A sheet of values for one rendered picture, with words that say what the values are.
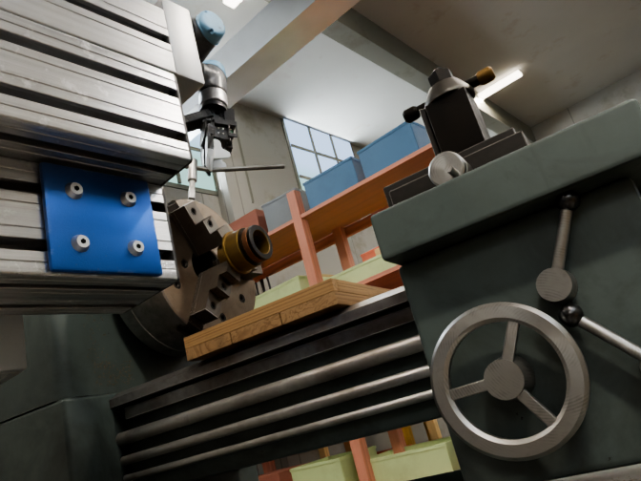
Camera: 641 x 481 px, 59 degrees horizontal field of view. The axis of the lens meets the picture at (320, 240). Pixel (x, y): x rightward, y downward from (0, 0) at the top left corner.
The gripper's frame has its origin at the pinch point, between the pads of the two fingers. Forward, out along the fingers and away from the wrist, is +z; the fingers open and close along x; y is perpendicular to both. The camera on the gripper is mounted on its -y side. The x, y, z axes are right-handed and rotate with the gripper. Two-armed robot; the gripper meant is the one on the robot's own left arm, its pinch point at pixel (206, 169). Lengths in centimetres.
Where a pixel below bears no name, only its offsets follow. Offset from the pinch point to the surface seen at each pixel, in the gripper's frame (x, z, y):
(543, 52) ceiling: 235, -460, 498
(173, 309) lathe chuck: -8.9, 41.6, -8.9
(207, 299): -9.8, 39.5, -2.6
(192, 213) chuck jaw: -11.9, 21.5, -5.8
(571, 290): -71, 66, 20
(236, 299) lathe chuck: 1.0, 34.0, 5.9
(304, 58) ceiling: 283, -403, 174
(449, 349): -60, 68, 12
